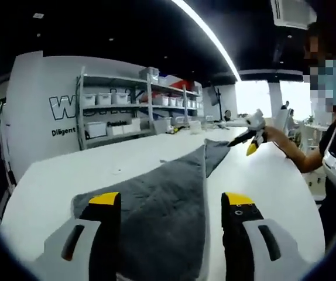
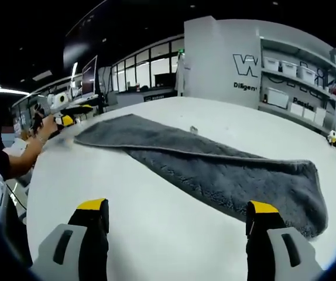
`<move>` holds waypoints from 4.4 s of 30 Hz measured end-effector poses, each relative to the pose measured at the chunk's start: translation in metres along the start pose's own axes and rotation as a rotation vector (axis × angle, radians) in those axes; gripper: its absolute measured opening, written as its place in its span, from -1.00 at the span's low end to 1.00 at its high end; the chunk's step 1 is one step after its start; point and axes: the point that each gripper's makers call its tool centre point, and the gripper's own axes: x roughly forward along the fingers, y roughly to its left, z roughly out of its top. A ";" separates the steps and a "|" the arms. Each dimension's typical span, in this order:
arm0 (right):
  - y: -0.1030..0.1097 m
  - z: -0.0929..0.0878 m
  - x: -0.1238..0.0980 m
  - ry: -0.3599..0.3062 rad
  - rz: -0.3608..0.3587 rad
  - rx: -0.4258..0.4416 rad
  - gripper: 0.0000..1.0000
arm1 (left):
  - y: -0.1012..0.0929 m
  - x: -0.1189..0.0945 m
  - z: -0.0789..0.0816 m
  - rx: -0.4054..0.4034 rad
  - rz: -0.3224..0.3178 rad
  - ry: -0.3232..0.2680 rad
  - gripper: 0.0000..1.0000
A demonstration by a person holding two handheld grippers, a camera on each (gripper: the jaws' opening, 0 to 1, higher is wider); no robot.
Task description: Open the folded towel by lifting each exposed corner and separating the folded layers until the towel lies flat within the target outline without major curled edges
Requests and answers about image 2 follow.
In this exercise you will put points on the grey fluffy towel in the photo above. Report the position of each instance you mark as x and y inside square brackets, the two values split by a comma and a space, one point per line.
[215, 172]

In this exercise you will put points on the person's left hand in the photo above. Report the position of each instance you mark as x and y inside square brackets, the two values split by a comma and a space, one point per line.
[48, 128]

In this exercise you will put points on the computer monitor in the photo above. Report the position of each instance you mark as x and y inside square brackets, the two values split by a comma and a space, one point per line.
[89, 76]

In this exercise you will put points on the grey counter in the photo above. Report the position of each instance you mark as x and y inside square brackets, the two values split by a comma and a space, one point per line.
[133, 98]

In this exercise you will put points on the small grey table marker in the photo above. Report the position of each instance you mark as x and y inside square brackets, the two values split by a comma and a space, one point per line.
[193, 128]

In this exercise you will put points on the row of white storage bins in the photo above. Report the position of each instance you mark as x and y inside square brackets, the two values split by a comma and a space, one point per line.
[288, 68]

